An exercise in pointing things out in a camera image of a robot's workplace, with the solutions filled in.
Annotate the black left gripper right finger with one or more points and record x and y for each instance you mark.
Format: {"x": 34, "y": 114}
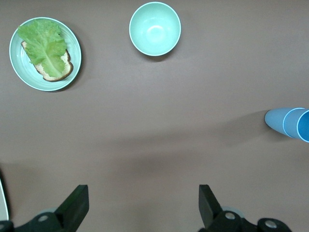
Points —
{"x": 212, "y": 212}

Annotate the toasted bread slice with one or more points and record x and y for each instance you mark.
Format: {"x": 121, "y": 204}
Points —
{"x": 65, "y": 68}

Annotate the blue plastic cup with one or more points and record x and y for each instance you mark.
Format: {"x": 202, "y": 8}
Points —
{"x": 275, "y": 119}
{"x": 293, "y": 124}

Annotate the green lettuce leaf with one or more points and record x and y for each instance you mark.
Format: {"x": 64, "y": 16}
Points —
{"x": 43, "y": 46}

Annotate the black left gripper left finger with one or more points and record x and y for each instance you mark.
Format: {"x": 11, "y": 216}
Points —
{"x": 72, "y": 207}

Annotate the mint green plate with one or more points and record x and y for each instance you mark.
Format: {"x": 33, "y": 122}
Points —
{"x": 21, "y": 65}

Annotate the mint green bowl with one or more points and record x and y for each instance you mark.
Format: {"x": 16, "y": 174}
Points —
{"x": 154, "y": 29}

